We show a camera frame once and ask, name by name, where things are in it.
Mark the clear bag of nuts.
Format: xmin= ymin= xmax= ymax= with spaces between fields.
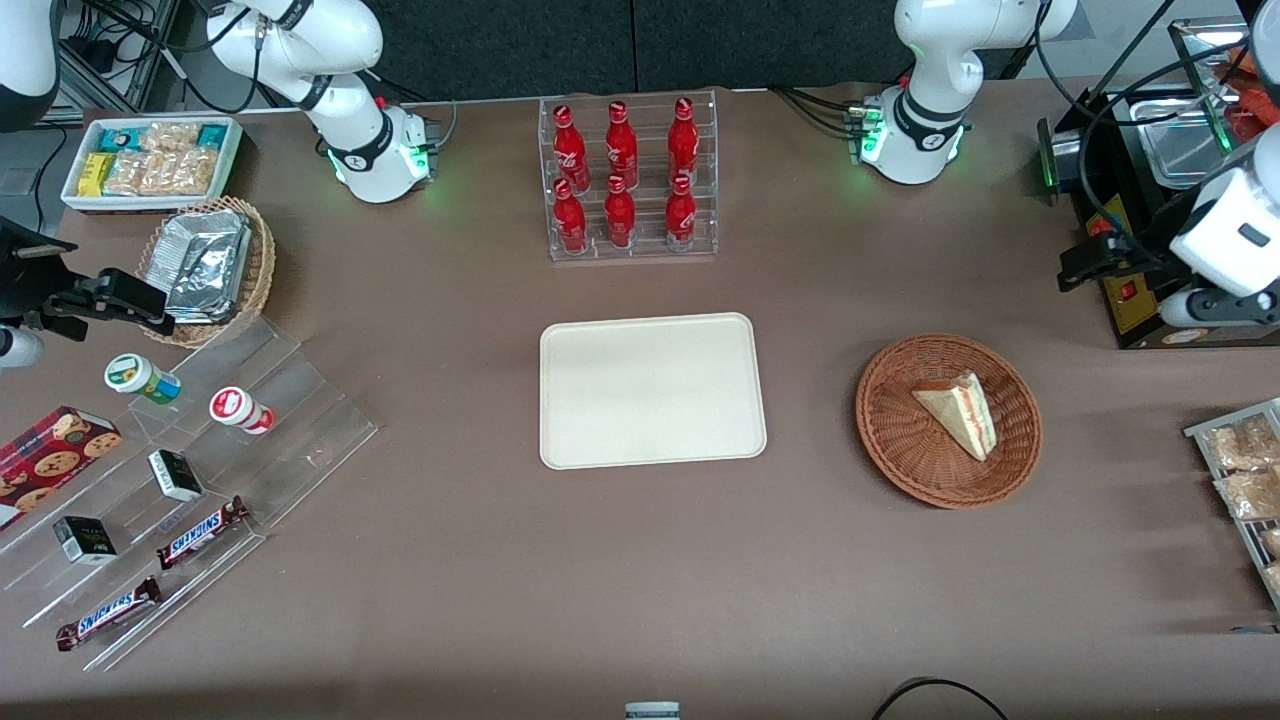
xmin=103 ymin=150 xmax=166 ymax=197
xmin=160 ymin=148 xmax=219 ymax=196
xmin=140 ymin=121 xmax=201 ymax=153

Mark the silver foil pack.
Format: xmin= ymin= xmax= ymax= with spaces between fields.
xmin=155 ymin=208 xmax=251 ymax=251
xmin=162 ymin=235 xmax=251 ymax=324

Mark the light wicker basket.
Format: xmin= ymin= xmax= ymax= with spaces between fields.
xmin=135 ymin=196 xmax=277 ymax=349

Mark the round brown wicker basket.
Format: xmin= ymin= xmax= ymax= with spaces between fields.
xmin=855 ymin=333 xmax=1043 ymax=509

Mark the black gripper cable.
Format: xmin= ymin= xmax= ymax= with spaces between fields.
xmin=1035 ymin=0 xmax=1246 ymax=271

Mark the red cola bottle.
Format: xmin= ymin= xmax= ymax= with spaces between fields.
xmin=668 ymin=97 xmax=699 ymax=186
xmin=665 ymin=174 xmax=697 ymax=251
xmin=553 ymin=104 xmax=591 ymax=191
xmin=604 ymin=175 xmax=637 ymax=249
xmin=605 ymin=101 xmax=639 ymax=189
xmin=553 ymin=179 xmax=589 ymax=254

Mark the clear acrylic stepped stand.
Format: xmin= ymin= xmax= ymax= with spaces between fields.
xmin=0 ymin=315 xmax=379 ymax=673

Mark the green lid cup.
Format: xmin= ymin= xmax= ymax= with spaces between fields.
xmin=105 ymin=353 xmax=183 ymax=406

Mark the black food warmer machine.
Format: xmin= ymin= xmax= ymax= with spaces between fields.
xmin=1037 ymin=18 xmax=1280 ymax=349

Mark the white rectangular snack bin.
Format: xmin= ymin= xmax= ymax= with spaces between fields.
xmin=60 ymin=116 xmax=244 ymax=215

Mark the aluminium frame structure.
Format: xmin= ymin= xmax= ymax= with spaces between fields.
xmin=58 ymin=0 xmax=183 ymax=113

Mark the Snickers bar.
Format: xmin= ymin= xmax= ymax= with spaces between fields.
xmin=157 ymin=497 xmax=250 ymax=571
xmin=56 ymin=577 xmax=163 ymax=651

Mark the red cookie box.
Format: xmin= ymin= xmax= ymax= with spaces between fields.
xmin=0 ymin=405 xmax=123 ymax=531

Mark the black base cable bundle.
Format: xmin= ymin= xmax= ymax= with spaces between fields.
xmin=768 ymin=84 xmax=863 ymax=137
xmin=365 ymin=72 xmax=458 ymax=151

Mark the metal wire rack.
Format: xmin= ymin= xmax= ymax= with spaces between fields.
xmin=1185 ymin=398 xmax=1280 ymax=611

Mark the triangle sandwich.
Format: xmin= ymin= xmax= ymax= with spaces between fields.
xmin=910 ymin=372 xmax=999 ymax=462

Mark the small black box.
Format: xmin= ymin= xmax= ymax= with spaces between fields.
xmin=148 ymin=449 xmax=204 ymax=502
xmin=53 ymin=516 xmax=118 ymax=566

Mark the clear acrylic bottle rack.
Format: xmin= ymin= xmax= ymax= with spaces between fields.
xmin=538 ymin=90 xmax=719 ymax=263

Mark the red lid cup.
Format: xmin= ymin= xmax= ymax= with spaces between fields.
xmin=209 ymin=386 xmax=276 ymax=435

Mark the steel pan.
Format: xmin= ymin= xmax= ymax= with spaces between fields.
xmin=1140 ymin=112 xmax=1237 ymax=189

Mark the red food in warmer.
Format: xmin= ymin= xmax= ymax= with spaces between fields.
xmin=1228 ymin=45 xmax=1280 ymax=141

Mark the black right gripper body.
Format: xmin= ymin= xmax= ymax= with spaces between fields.
xmin=0 ymin=218 xmax=79 ymax=343

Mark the cream plastic tray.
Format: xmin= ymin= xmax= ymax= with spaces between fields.
xmin=539 ymin=312 xmax=768 ymax=471

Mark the black cable on table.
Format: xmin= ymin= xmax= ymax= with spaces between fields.
xmin=870 ymin=677 xmax=1011 ymax=720

